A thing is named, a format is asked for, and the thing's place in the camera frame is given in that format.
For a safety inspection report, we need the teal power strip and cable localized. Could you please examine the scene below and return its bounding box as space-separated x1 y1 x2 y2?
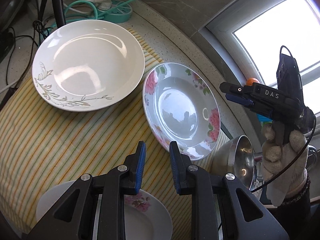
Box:
40 0 169 45

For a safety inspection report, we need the large white leaf-print plate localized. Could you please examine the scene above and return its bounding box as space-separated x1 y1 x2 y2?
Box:
32 21 145 112

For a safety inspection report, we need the yellow striped cloth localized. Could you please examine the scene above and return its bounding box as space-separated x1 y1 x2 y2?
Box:
0 27 230 240

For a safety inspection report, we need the person's right forearm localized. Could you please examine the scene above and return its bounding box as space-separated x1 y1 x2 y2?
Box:
282 175 312 240

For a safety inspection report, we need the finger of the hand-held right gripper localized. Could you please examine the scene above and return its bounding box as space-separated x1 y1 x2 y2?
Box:
225 94 253 107
219 82 247 94

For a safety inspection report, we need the white cable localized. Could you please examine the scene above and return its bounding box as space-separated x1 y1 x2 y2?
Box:
0 78 20 93

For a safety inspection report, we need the black tripod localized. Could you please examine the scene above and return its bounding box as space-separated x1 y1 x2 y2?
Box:
37 0 66 27

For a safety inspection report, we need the teal power strip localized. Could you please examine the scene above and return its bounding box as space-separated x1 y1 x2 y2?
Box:
96 0 132 22

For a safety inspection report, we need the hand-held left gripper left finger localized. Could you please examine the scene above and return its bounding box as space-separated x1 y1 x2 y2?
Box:
26 141 147 240

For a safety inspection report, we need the grey pink-flower plate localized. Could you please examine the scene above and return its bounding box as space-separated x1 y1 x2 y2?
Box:
142 62 221 161

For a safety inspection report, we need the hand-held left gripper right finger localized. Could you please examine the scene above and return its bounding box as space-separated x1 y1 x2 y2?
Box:
169 141 290 240

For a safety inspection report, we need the small white floral plate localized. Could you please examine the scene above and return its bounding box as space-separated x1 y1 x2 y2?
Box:
36 180 173 240

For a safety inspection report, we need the window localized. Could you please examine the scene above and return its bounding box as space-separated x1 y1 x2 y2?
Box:
197 0 320 120

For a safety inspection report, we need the large steel bowl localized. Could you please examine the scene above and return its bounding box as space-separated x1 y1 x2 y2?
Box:
211 135 258 193

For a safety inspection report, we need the white plug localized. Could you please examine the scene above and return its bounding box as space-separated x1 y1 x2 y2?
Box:
94 0 113 10

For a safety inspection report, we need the person's right hand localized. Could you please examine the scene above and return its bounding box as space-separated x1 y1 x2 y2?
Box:
261 124 309 205

